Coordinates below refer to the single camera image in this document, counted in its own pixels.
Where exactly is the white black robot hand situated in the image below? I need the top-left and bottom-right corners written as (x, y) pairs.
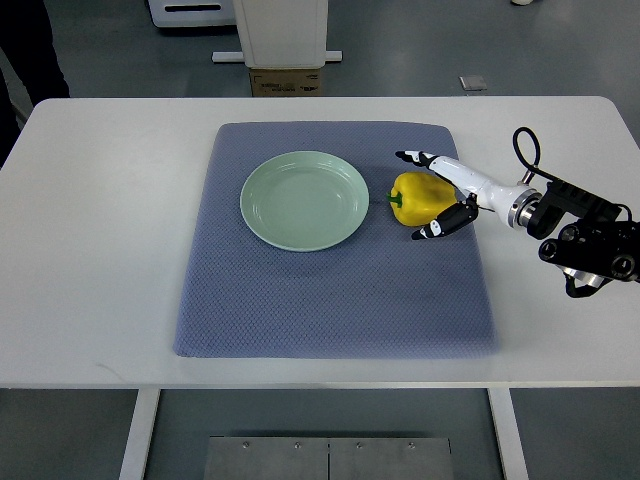
top-left (395, 150), bottom-right (542, 240)

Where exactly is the yellow bell pepper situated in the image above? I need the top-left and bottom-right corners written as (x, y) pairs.
top-left (387, 172), bottom-right (457, 227)

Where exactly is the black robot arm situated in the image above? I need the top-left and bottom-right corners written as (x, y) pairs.
top-left (508, 127), bottom-right (639, 298)

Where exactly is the grey floor socket plate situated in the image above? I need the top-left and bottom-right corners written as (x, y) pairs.
top-left (459, 75), bottom-right (488, 92)

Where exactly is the light green plate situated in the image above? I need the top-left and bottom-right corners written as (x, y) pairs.
top-left (239, 151), bottom-right (369, 252)

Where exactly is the blue quilted mat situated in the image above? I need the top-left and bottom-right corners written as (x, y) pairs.
top-left (173, 121), bottom-right (498, 359)

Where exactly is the right white table leg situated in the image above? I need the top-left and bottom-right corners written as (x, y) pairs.
top-left (488, 388), bottom-right (529, 480)

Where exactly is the white table leg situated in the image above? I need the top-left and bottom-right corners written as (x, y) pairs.
top-left (119, 388), bottom-right (160, 480)
top-left (488, 388), bottom-right (529, 480)

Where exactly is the cardboard box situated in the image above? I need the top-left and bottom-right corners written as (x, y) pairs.
top-left (249, 69), bottom-right (323, 97)

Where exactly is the white machine base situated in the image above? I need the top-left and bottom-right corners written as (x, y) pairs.
top-left (147, 0), bottom-right (235, 28)

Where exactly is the left white table leg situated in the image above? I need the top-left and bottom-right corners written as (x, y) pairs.
top-left (119, 388), bottom-right (160, 480)

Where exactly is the person in dark clothes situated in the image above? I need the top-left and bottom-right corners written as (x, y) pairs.
top-left (0, 0), bottom-right (71, 169)

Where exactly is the white pedestal column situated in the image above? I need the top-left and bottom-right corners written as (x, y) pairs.
top-left (212, 0), bottom-right (343, 69)

